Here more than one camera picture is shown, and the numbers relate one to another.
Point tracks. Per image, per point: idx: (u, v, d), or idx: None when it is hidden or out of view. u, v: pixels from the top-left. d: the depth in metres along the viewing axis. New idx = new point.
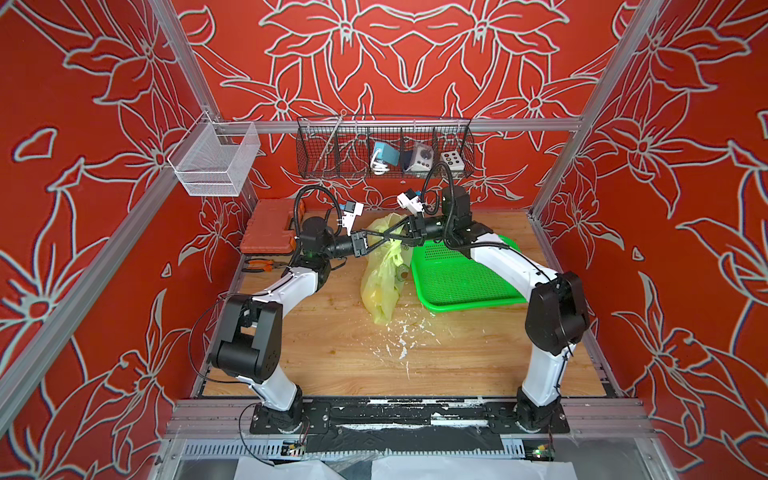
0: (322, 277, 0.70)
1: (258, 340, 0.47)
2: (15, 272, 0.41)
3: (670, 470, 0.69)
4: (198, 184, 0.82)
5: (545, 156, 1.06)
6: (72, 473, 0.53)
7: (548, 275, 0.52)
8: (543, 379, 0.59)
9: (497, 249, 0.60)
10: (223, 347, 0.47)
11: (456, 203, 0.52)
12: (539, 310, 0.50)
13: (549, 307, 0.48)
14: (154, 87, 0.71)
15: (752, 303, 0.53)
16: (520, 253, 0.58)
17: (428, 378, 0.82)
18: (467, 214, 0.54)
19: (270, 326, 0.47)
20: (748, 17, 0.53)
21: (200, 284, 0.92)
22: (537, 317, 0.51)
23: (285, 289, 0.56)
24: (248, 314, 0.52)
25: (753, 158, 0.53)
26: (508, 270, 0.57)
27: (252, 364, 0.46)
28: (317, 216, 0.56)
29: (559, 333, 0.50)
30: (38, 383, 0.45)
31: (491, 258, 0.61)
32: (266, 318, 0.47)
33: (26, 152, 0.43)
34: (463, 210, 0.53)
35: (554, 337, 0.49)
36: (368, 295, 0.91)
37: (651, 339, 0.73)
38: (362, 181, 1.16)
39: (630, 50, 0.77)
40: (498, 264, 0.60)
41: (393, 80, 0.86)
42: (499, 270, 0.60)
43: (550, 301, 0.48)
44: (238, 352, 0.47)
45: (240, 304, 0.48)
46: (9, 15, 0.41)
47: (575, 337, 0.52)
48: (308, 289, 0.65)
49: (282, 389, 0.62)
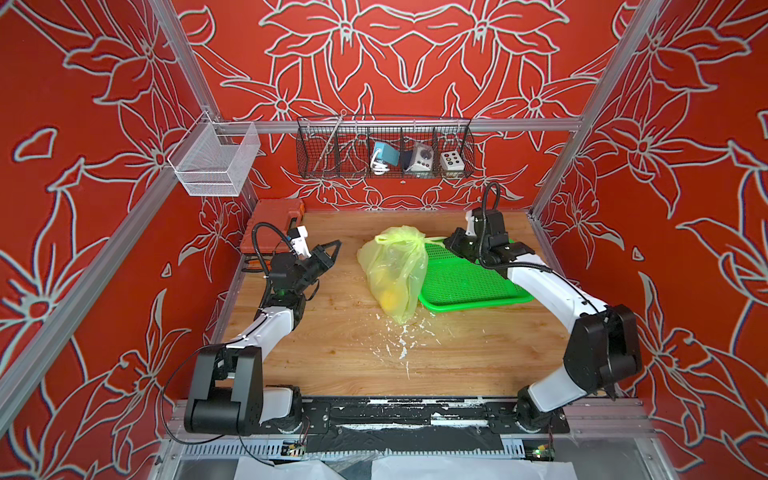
0: (298, 314, 0.67)
1: (238, 392, 0.43)
2: (15, 272, 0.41)
3: (670, 470, 0.69)
4: (198, 184, 0.82)
5: (545, 156, 1.06)
6: (73, 473, 0.53)
7: (594, 305, 0.47)
8: (560, 397, 0.56)
9: (538, 271, 0.56)
10: (197, 407, 0.43)
11: (489, 220, 0.66)
12: (584, 345, 0.44)
13: (594, 341, 0.43)
14: (154, 87, 0.71)
15: (752, 303, 0.53)
16: (564, 280, 0.53)
17: (428, 378, 0.82)
18: (503, 232, 0.67)
19: (250, 375, 0.43)
20: (748, 17, 0.53)
21: (201, 284, 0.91)
22: (580, 351, 0.45)
23: (261, 332, 0.53)
24: (222, 365, 0.47)
25: (754, 158, 0.53)
26: (548, 294, 0.53)
27: (234, 419, 0.42)
28: (285, 252, 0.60)
29: (605, 371, 0.44)
30: (38, 383, 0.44)
31: (532, 280, 0.56)
32: (242, 370, 0.44)
33: (26, 152, 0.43)
34: (498, 228, 0.66)
35: (598, 375, 0.44)
36: (387, 294, 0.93)
37: (651, 339, 0.73)
38: (362, 181, 1.16)
39: (630, 50, 0.77)
40: (538, 286, 0.55)
41: (393, 80, 0.86)
42: (540, 294, 0.55)
43: (596, 335, 0.43)
44: (214, 409, 0.42)
45: (214, 357, 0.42)
46: (9, 15, 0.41)
47: (622, 378, 0.45)
48: (284, 329, 0.61)
49: (277, 404, 0.60)
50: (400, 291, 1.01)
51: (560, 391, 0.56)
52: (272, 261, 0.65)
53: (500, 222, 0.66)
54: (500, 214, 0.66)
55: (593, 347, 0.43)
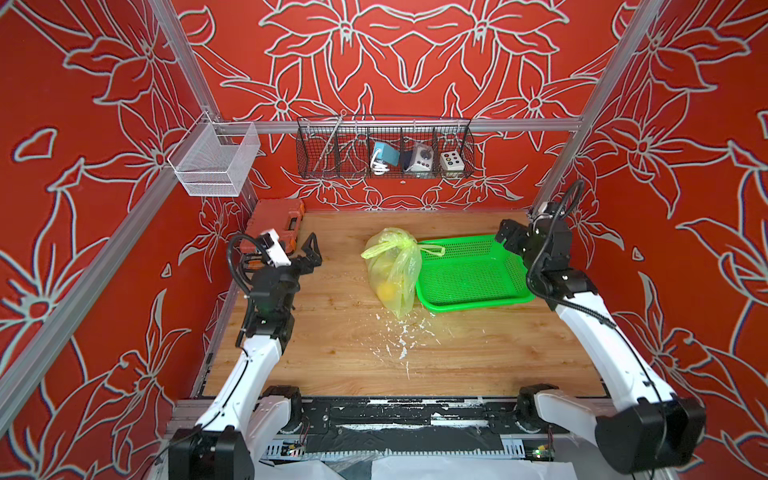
0: (285, 335, 0.60)
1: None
2: (15, 272, 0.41)
3: (670, 470, 0.69)
4: (198, 184, 0.82)
5: (545, 156, 1.06)
6: (72, 473, 0.53)
7: (657, 391, 0.39)
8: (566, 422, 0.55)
9: (596, 322, 0.47)
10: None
11: (553, 239, 0.54)
12: (628, 429, 0.39)
13: (645, 434, 0.37)
14: (154, 87, 0.71)
15: (752, 303, 0.53)
16: (626, 344, 0.44)
17: (428, 378, 0.82)
18: (563, 257, 0.57)
19: (230, 463, 0.39)
20: (748, 17, 0.53)
21: (200, 285, 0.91)
22: (620, 432, 0.40)
23: (243, 387, 0.47)
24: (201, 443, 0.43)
25: (753, 158, 0.53)
26: (602, 355, 0.45)
27: None
28: (269, 273, 0.58)
29: (640, 461, 0.39)
30: (38, 383, 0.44)
31: (585, 328, 0.48)
32: (221, 458, 0.39)
33: (26, 152, 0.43)
34: (558, 251, 0.56)
35: (633, 462, 0.39)
36: (383, 286, 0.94)
37: (651, 339, 0.73)
38: (362, 181, 1.16)
39: (630, 50, 0.77)
40: (593, 339, 0.47)
41: (394, 80, 0.86)
42: (591, 347, 0.47)
43: (650, 430, 0.37)
44: None
45: (189, 441, 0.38)
46: (9, 15, 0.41)
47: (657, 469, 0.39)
48: (271, 359, 0.55)
49: (279, 415, 0.61)
50: (395, 284, 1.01)
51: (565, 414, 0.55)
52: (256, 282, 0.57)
53: (565, 244, 0.55)
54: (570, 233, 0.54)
55: (639, 439, 0.38)
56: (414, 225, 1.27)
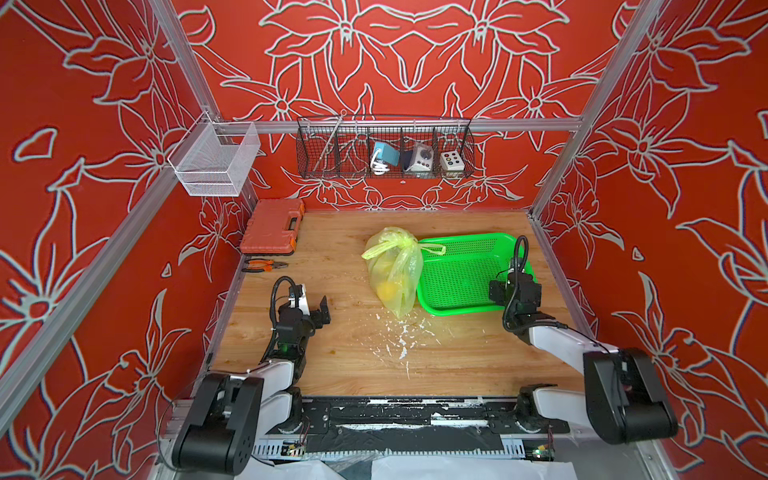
0: (297, 372, 0.67)
1: (234, 422, 0.43)
2: (15, 272, 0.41)
3: (670, 470, 0.69)
4: (198, 184, 0.82)
5: (545, 156, 1.06)
6: (73, 473, 0.53)
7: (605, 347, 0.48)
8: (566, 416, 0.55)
9: (553, 328, 0.59)
10: (190, 433, 0.42)
11: (520, 287, 0.69)
12: (597, 383, 0.44)
13: (603, 374, 0.43)
14: (154, 87, 0.71)
15: (752, 303, 0.53)
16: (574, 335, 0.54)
17: (428, 378, 0.82)
18: (528, 300, 0.70)
19: (249, 403, 0.44)
20: (748, 17, 0.53)
21: (201, 284, 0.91)
22: (598, 395, 0.44)
23: (265, 372, 0.54)
24: (221, 396, 0.48)
25: (754, 158, 0.53)
26: (564, 344, 0.54)
27: (224, 454, 0.40)
28: (294, 309, 0.71)
29: (622, 411, 0.42)
30: (38, 383, 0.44)
31: (549, 336, 0.58)
32: (244, 398, 0.44)
33: (26, 152, 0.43)
34: (525, 296, 0.69)
35: (618, 418, 0.41)
36: (384, 286, 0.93)
37: (651, 339, 0.73)
38: (362, 181, 1.16)
39: (630, 50, 0.77)
40: (555, 337, 0.56)
41: (393, 80, 0.86)
42: (556, 347, 0.56)
43: (604, 370, 0.43)
44: (205, 440, 0.41)
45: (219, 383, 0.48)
46: (9, 15, 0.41)
47: (647, 428, 0.41)
48: (284, 380, 0.62)
49: (276, 410, 0.60)
50: (396, 284, 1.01)
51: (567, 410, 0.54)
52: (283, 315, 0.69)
53: (529, 291, 0.69)
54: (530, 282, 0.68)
55: (605, 383, 0.43)
56: (413, 225, 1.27)
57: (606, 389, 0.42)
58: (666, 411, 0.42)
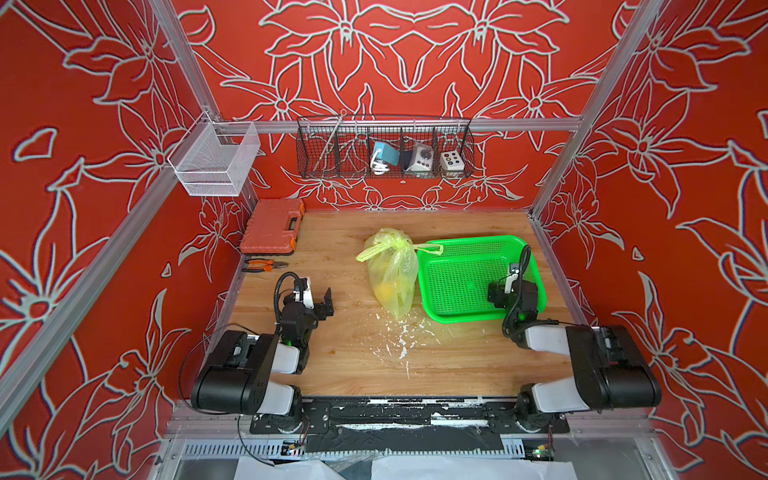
0: (301, 364, 0.69)
1: (253, 364, 0.47)
2: (15, 272, 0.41)
3: (670, 470, 0.69)
4: (198, 184, 0.82)
5: (545, 156, 1.06)
6: (73, 473, 0.53)
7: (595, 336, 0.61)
8: (562, 405, 0.56)
9: (544, 325, 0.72)
10: (210, 372, 0.46)
11: (523, 296, 0.71)
12: (580, 351, 0.47)
13: (584, 342, 0.47)
14: (154, 87, 0.71)
15: (753, 303, 0.53)
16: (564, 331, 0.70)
17: (428, 378, 0.82)
18: (528, 308, 0.72)
19: (266, 349, 0.49)
20: (748, 17, 0.53)
21: (200, 284, 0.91)
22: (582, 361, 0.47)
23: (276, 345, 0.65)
24: (238, 352, 0.52)
25: (753, 158, 0.53)
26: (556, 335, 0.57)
27: (242, 388, 0.44)
28: (297, 303, 0.73)
29: (603, 370, 0.45)
30: (39, 382, 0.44)
31: (542, 333, 0.62)
32: (261, 346, 0.49)
33: (26, 152, 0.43)
34: (527, 304, 0.71)
35: (600, 376, 0.44)
36: (381, 287, 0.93)
37: (651, 339, 0.73)
38: (362, 181, 1.16)
39: (630, 50, 0.77)
40: (548, 331, 0.60)
41: (393, 80, 0.86)
42: (550, 342, 0.59)
43: (585, 341, 0.47)
44: (223, 378, 0.45)
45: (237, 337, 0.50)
46: (9, 15, 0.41)
47: (628, 389, 0.43)
48: (289, 365, 0.64)
49: (278, 398, 0.61)
50: (394, 284, 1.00)
51: (563, 398, 0.55)
52: (285, 309, 0.71)
53: (531, 300, 0.70)
54: (533, 291, 0.70)
55: (587, 349, 0.46)
56: (414, 225, 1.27)
57: (589, 354, 0.46)
58: (649, 379, 0.43)
